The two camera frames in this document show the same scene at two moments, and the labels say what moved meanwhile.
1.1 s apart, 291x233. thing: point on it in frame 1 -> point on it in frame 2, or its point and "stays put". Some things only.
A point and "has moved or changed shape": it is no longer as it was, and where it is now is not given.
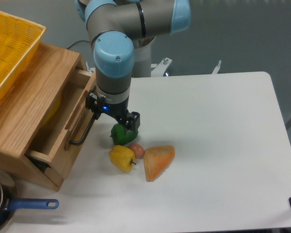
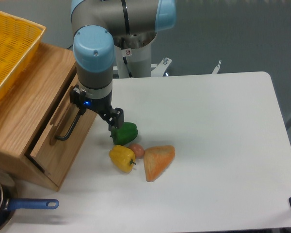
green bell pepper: x=121 y=136 stays put
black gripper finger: x=133 y=121 -> x=115 y=118
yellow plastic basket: x=14 y=43 stays put
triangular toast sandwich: x=156 y=159 stays put
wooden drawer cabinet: x=45 y=108 stays put
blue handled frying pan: x=4 y=202 stays put
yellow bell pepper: x=123 y=157 stays put
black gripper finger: x=91 y=104 -> x=77 y=97
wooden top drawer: x=57 y=141 has moved or changed shape
